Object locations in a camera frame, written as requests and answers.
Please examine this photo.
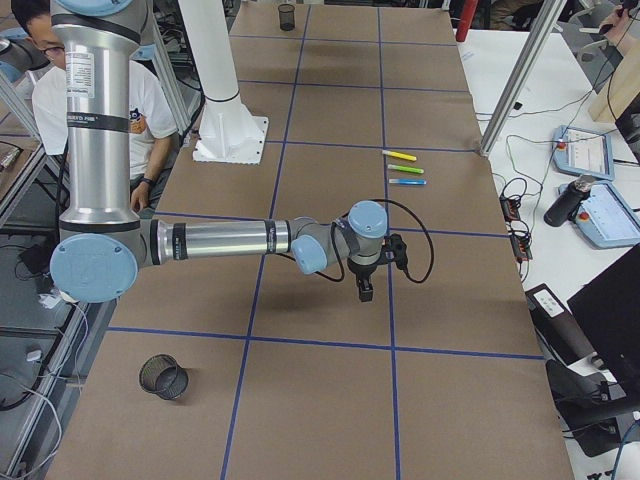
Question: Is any black camera cable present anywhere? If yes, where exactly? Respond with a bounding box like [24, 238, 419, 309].
[319, 198, 436, 285]

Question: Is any blue marker pen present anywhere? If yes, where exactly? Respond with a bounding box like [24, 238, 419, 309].
[388, 178, 427, 186]

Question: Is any far black mesh pen cup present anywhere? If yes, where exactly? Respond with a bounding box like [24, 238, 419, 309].
[278, 3, 295, 32]

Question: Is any far blue teach pendant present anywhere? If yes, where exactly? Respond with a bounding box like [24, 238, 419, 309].
[552, 125, 615, 181]

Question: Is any brown paper table mat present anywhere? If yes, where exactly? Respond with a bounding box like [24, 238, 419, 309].
[47, 2, 573, 479]

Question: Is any yellow highlighter pen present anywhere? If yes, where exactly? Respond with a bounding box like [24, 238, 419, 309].
[382, 150, 417, 162]

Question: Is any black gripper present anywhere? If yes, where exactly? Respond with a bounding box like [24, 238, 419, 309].
[348, 258, 378, 302]

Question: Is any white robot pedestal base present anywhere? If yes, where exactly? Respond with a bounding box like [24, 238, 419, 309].
[179, 0, 269, 165]

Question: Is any blue teach pendant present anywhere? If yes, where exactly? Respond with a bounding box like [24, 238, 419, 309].
[569, 180, 639, 249]
[552, 125, 615, 181]

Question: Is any black water bottle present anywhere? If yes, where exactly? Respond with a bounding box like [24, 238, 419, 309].
[543, 175, 596, 227]

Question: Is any seated person white shirt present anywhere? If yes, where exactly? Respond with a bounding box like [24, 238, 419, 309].
[11, 1, 178, 218]

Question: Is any near black mesh pen cup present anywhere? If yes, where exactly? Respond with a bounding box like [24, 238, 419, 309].
[139, 354, 189, 400]

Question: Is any aluminium frame post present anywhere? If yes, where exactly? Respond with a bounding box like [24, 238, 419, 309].
[479, 0, 565, 157]

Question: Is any green highlighter pen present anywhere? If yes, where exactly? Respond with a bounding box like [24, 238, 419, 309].
[387, 164, 424, 175]

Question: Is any red fire extinguisher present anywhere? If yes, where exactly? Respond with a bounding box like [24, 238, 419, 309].
[455, 0, 478, 43]

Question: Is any black mesh pen cup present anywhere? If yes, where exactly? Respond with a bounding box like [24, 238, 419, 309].
[139, 354, 189, 400]
[278, 3, 295, 32]

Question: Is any near blue teach pendant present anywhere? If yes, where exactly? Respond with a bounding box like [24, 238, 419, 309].
[569, 180, 639, 249]

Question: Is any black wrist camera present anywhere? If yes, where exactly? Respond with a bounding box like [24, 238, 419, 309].
[386, 234, 408, 273]

